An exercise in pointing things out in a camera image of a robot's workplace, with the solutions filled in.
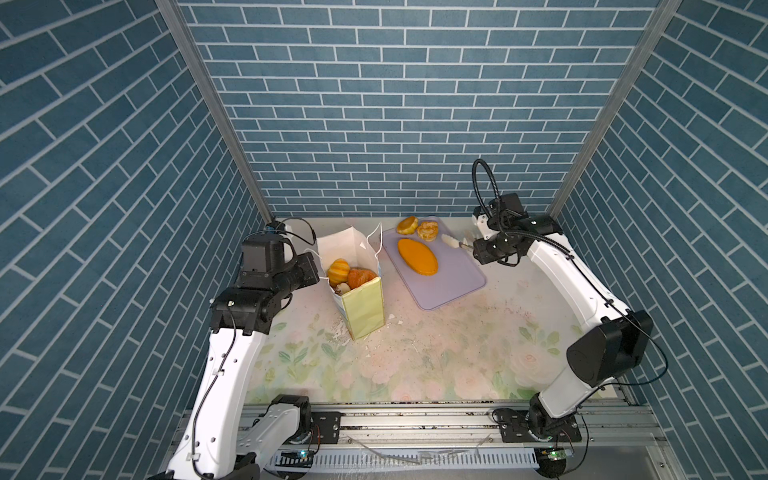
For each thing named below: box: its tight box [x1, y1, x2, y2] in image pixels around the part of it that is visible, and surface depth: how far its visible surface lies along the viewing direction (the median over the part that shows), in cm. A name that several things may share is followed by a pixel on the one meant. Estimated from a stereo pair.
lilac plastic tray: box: [382, 218, 487, 311], surface depth 104 cm
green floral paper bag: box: [316, 223, 385, 340], surface depth 84 cm
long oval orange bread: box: [397, 239, 439, 276], surface depth 106 cm
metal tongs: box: [441, 234, 474, 249], surface depth 91 cm
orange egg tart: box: [328, 258, 351, 287], surface depth 91 cm
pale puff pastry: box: [417, 220, 439, 242], surface depth 114 cm
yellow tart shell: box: [396, 216, 419, 235], surface depth 114 cm
